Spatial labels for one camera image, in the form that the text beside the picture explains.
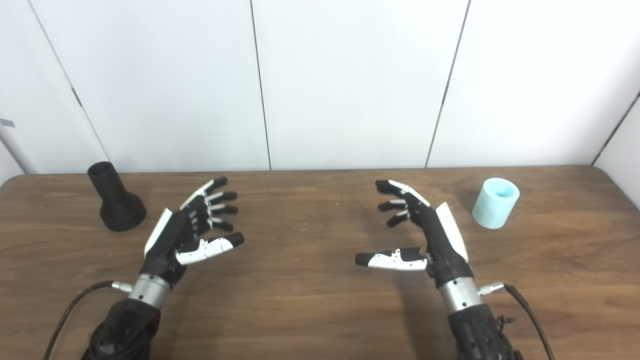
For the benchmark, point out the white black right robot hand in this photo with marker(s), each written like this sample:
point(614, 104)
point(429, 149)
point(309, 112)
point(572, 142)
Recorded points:
point(442, 245)

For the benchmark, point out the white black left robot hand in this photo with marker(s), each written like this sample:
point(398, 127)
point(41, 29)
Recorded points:
point(167, 240)

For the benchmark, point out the black flared nozzle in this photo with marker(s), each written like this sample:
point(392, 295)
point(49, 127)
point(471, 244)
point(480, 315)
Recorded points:
point(120, 210)

